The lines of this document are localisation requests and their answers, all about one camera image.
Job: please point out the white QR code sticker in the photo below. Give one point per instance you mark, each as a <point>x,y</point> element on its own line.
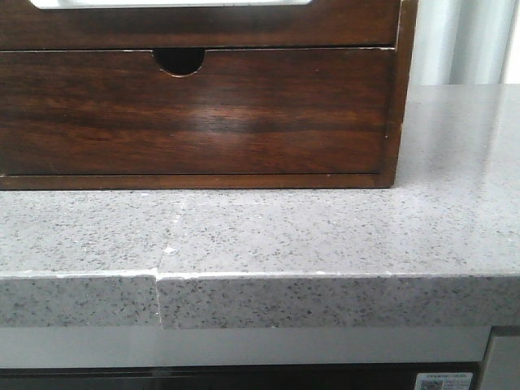
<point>443,381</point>

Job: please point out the black appliance under counter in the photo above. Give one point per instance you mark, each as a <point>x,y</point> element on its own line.
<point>306,376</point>

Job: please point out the dark wooden drawer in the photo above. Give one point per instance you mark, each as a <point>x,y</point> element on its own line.
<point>318,23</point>
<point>243,112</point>

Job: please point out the dark wooden drawer cabinet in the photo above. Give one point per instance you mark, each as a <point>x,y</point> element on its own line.
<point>184,61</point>

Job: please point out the grey pleated curtain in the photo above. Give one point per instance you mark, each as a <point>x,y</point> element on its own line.
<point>466,43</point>

